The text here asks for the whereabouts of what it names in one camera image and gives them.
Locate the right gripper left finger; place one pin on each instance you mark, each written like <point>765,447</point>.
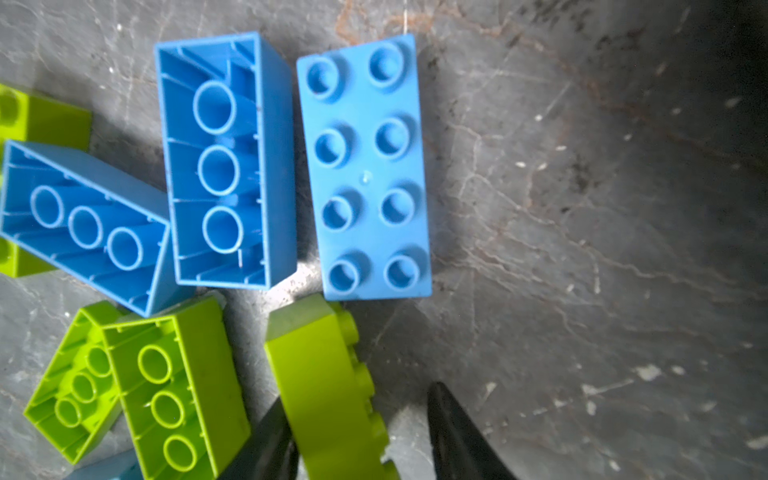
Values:
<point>270,452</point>

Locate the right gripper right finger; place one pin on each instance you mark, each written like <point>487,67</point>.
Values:
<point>459,449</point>

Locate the green lego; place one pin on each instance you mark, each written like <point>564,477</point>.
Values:
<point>171,376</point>
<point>29,116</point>
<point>326,391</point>

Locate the blue lego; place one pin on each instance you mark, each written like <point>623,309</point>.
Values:
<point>122,466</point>
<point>361,115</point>
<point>226,107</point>

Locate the blue lego low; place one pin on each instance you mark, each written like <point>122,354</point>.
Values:
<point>103,226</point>

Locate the green lego under stack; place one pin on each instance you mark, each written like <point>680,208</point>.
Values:
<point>171,376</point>

